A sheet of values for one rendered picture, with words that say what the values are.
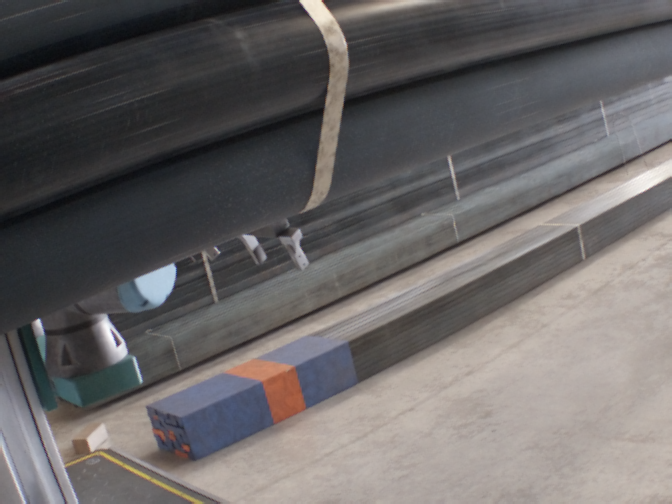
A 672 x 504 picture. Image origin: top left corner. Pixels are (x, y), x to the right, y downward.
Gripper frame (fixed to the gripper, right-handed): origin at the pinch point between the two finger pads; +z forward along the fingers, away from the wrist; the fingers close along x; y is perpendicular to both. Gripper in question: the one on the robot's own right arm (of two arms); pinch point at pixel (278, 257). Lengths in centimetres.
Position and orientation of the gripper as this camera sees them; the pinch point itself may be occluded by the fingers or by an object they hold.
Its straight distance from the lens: 252.4
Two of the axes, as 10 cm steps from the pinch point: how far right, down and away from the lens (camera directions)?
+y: -5.5, 6.7, -5.1
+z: 4.0, 7.4, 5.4
